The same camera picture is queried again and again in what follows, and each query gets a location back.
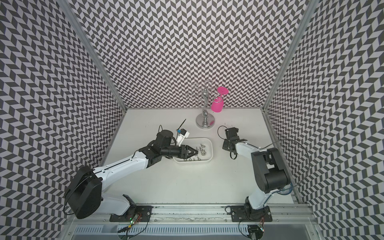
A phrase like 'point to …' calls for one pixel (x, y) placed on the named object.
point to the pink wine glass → (217, 105)
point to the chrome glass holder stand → (205, 94)
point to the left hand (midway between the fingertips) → (195, 154)
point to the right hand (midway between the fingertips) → (228, 147)
